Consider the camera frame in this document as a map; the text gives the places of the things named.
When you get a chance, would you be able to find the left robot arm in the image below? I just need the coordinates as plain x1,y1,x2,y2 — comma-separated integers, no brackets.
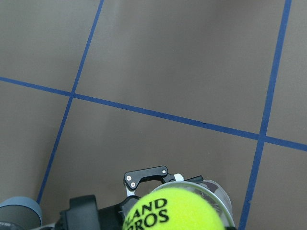
0,166,203,230

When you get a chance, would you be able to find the yellow tennis ball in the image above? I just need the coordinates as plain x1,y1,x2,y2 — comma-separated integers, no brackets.
122,188,225,230

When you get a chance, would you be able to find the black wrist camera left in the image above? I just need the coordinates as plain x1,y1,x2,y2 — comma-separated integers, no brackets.
55,195,100,230

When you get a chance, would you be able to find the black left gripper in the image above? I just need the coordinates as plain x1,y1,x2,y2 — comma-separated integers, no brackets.
98,165,203,230

